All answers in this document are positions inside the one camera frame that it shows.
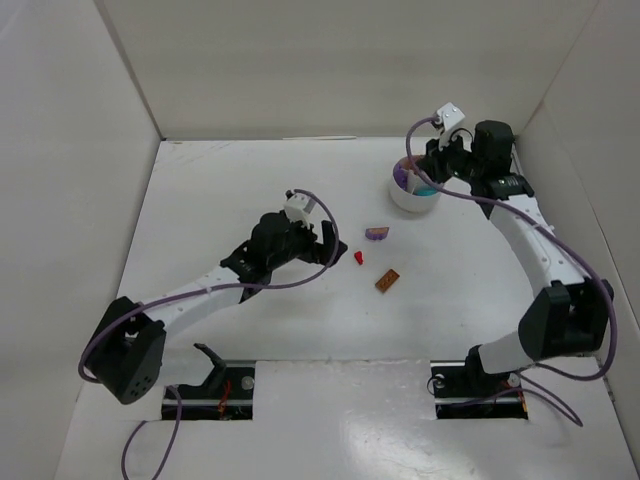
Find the white round divided container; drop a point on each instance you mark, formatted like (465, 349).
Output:
(406, 200)

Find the long teal lego brick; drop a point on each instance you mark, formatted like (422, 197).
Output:
(425, 192)

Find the lavender lego brick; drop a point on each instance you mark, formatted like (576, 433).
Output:
(400, 175)

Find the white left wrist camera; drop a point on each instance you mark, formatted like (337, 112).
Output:
(298, 207)

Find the brown lego brick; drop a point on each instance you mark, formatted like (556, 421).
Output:
(387, 280)

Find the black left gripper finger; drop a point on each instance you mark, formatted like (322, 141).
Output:
(310, 229)
(332, 248)

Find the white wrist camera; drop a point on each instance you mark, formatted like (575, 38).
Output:
(298, 207)
(446, 120)

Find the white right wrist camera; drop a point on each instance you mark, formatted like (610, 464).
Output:
(446, 120)

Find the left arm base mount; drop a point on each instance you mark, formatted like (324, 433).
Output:
(199, 385)

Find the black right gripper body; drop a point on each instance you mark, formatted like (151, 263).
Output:
(433, 163)

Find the purple curved printed lego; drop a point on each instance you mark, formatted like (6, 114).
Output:
(376, 233)

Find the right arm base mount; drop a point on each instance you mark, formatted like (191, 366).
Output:
(458, 396)

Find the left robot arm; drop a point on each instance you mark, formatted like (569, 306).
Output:
(126, 351)

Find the aluminium rail on table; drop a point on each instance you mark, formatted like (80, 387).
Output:
(517, 193)

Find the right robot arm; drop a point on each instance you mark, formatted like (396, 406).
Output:
(572, 311)

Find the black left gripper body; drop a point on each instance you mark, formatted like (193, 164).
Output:
(316, 245)

